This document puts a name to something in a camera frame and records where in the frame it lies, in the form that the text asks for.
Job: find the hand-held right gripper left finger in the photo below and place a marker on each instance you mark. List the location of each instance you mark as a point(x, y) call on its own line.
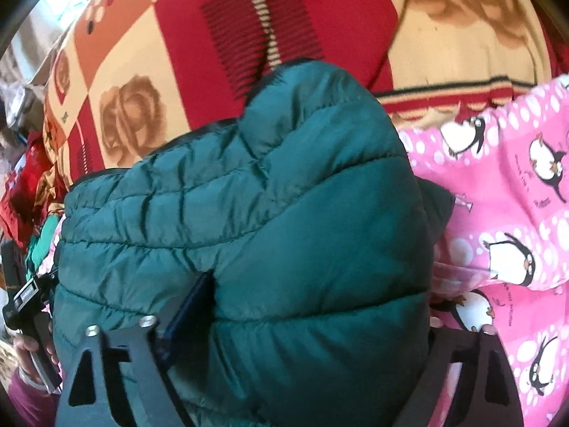
point(189, 304)

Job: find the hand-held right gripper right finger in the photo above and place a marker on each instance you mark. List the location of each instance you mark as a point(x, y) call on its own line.
point(444, 348)

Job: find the dark green puffer jacket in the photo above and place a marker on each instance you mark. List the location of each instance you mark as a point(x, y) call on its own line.
point(275, 231)

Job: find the person's left forearm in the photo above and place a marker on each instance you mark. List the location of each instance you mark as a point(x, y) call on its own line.
point(31, 398)

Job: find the person's left hand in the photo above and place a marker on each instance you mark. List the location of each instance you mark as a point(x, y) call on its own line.
point(27, 356)

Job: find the teal green cloth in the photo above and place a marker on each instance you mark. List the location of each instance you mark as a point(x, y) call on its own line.
point(41, 244)

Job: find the crumpled red gold cloth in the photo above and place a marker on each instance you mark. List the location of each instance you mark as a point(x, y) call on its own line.
point(31, 187)

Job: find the pink penguin print quilt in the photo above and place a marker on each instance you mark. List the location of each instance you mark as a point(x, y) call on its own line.
point(511, 213)

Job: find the red rose print blanket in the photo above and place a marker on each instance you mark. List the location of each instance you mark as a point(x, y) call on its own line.
point(249, 40)

